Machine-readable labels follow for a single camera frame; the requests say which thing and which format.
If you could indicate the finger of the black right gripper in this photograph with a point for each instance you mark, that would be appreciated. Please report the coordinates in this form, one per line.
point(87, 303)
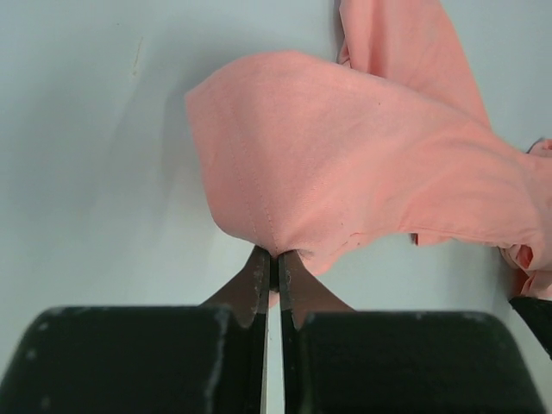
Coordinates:
point(537, 314)

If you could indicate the pink t shirt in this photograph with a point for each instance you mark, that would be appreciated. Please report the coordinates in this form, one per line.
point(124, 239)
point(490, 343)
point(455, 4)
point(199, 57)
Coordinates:
point(321, 158)

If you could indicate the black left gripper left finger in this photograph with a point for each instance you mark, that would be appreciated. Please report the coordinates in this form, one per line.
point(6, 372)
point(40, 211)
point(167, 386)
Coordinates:
point(208, 358)

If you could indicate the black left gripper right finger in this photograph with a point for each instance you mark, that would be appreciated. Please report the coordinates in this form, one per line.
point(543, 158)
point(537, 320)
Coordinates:
point(339, 360)

